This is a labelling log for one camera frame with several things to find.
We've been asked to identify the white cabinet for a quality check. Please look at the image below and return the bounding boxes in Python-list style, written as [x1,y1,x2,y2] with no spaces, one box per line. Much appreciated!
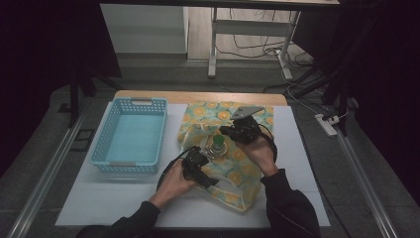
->
[99,3,189,55]

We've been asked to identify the person's left hand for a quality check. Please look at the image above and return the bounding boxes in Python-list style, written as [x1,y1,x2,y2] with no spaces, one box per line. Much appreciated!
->
[148,158,200,210]

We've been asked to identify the white desk frame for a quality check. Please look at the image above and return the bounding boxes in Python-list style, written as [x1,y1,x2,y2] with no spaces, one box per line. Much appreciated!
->
[207,6,302,80]

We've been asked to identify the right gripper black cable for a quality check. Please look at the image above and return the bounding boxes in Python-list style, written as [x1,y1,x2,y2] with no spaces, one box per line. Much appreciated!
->
[257,122,279,163]

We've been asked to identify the black floor plate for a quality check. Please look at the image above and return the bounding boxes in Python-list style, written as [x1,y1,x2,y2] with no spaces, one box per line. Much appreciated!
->
[70,128,96,153]

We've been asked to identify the black floor cables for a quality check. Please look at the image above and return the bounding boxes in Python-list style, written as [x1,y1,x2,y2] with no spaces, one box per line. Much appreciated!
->
[216,8,315,68]

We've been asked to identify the person's right hand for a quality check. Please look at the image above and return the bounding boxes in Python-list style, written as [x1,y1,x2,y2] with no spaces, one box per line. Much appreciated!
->
[235,135,280,178]

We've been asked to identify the black stand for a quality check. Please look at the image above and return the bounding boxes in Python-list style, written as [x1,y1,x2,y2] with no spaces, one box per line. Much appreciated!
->
[67,70,125,128]
[290,62,360,137]

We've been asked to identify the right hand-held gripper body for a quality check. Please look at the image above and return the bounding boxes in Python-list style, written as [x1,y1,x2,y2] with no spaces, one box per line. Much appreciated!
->
[224,105,265,146]

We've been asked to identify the white table mat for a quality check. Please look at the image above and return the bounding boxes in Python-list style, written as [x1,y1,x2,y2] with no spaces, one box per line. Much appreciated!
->
[54,101,331,229]

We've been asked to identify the blue plastic basket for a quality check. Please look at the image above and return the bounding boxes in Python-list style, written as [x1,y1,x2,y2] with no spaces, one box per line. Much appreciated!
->
[90,96,168,176]

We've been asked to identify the floral cloth bag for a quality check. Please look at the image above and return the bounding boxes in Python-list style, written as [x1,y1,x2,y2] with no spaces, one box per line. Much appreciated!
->
[177,100,275,212]

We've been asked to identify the small green-capped bottle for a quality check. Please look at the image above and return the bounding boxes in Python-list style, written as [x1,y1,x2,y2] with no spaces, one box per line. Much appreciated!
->
[211,133,227,157]

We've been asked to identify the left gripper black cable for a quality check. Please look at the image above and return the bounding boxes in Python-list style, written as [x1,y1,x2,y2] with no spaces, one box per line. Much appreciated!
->
[156,147,199,192]

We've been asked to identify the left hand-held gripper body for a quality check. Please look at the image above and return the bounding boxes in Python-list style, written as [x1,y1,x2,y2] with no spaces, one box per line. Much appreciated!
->
[180,147,211,182]

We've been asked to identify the aluminium rail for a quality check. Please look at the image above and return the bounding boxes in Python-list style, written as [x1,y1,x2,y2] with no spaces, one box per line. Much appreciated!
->
[6,108,87,238]
[335,130,399,238]

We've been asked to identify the white cable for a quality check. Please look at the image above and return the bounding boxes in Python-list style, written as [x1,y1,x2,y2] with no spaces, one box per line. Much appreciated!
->
[280,63,351,121]

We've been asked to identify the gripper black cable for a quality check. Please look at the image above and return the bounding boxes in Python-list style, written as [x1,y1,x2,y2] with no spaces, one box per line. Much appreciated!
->
[257,122,279,163]
[156,147,199,192]

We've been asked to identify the white power strip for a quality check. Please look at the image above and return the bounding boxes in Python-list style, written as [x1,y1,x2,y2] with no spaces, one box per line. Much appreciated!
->
[314,113,341,138]

